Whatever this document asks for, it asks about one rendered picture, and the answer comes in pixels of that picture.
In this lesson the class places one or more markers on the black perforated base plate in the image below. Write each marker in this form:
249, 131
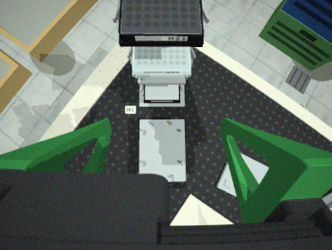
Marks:
211, 93

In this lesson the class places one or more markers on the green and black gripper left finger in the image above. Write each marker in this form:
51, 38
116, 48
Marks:
51, 155

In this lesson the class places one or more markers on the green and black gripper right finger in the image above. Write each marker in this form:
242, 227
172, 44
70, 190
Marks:
296, 170

